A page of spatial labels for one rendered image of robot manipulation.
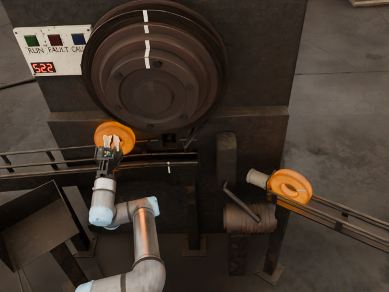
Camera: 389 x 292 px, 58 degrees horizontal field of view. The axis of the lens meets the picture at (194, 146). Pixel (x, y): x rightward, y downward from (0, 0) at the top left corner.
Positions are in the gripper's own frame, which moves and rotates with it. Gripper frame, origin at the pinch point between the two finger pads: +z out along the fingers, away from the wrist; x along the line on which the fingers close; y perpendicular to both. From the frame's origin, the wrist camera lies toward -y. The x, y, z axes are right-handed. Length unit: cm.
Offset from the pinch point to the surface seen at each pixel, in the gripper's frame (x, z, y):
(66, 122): 19.8, 6.5, 0.6
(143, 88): -18.3, -4.6, 33.1
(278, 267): -70, -36, -78
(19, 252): 35, -41, -15
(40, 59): 21.3, 16.6, 25.3
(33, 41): 20.7, 18.0, 32.5
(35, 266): 60, -34, -78
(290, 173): -66, -17, -3
